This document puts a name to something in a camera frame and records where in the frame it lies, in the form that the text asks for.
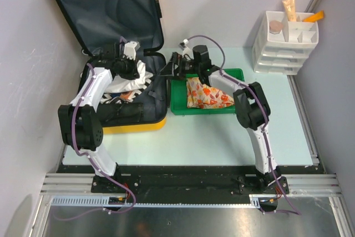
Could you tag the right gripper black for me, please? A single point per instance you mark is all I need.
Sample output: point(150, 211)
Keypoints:
point(168, 71)

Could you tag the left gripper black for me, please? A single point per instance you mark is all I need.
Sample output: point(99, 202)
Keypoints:
point(133, 74)

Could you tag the white cloth garment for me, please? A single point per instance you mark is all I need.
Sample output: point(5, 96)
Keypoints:
point(122, 90)

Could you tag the green plastic tray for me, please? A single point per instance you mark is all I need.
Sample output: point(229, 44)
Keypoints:
point(179, 100)

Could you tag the floral cloth pouch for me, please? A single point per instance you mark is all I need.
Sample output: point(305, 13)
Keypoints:
point(201, 96)

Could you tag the yellow Pikachu hard-shell suitcase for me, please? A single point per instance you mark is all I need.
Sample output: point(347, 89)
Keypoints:
point(98, 23)

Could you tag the white plastic drawer organizer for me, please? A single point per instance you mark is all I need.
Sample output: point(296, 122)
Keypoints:
point(284, 53)

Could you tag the pink round cosmetic jar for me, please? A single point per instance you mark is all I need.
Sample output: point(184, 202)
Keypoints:
point(275, 27)

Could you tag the beige cosmetic tube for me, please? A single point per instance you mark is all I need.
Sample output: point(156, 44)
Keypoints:
point(290, 9)

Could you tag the orange cosmetic tube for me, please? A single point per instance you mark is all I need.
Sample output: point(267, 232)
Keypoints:
point(315, 17)

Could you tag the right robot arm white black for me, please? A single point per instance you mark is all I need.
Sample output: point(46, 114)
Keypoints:
point(251, 108)

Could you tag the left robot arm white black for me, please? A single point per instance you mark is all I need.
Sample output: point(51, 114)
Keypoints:
point(79, 122)

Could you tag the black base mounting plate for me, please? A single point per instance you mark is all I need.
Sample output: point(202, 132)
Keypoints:
point(241, 180)

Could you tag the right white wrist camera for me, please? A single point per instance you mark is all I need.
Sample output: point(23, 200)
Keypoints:
point(185, 48)

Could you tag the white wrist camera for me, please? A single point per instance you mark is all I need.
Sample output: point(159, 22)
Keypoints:
point(185, 48)
point(130, 50)

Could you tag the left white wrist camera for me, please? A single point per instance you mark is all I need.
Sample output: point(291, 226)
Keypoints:
point(130, 50)

